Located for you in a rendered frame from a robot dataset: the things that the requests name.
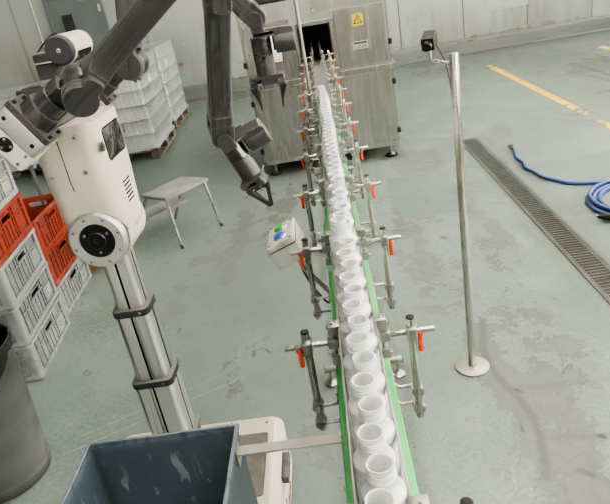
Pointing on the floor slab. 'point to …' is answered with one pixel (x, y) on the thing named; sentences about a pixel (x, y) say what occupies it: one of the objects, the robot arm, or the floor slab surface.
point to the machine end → (317, 26)
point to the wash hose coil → (597, 193)
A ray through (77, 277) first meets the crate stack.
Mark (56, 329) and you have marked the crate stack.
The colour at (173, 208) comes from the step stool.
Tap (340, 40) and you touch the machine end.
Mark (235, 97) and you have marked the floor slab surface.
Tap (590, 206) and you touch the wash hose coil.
